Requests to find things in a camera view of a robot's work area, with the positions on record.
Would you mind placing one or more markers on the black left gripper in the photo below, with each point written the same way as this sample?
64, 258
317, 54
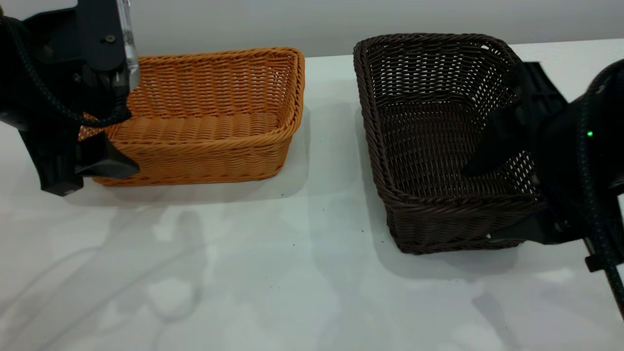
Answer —
48, 146

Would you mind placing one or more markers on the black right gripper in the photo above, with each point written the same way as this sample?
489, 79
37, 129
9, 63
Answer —
560, 161

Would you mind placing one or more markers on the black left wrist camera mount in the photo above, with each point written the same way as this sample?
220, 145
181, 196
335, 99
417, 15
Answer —
100, 39

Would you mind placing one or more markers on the dark brown wicker basket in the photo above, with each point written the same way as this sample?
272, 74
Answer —
429, 214

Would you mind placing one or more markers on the orange wicker basket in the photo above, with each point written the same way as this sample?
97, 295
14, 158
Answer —
209, 156

